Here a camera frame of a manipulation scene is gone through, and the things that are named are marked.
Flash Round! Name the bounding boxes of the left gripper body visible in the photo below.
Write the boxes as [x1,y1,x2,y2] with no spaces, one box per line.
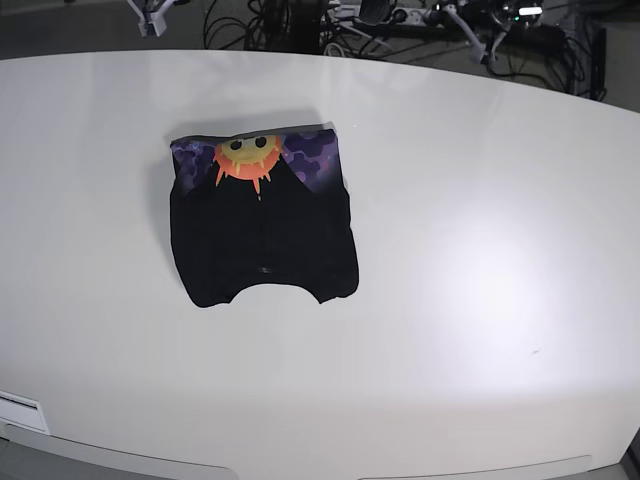
[424,2,505,63]

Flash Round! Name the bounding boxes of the black T-shirt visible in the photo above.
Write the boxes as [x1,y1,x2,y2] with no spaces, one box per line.
[169,126,359,308]

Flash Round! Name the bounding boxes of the black equipment box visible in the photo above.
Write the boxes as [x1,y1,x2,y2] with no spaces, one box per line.
[502,24,566,55]

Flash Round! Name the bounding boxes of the white power strip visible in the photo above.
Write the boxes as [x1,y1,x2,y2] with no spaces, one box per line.
[389,4,456,28]

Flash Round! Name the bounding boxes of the white label plate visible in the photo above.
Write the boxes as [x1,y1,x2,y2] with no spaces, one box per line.
[0,391,50,435]

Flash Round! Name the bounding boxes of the black cable bundle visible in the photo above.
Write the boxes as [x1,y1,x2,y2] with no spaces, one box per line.
[482,14,609,101]

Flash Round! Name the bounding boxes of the black pedestal column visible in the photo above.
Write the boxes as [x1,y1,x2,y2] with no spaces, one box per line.
[267,0,328,54]

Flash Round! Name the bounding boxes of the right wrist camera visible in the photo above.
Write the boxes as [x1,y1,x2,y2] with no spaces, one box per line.
[138,11,167,37]

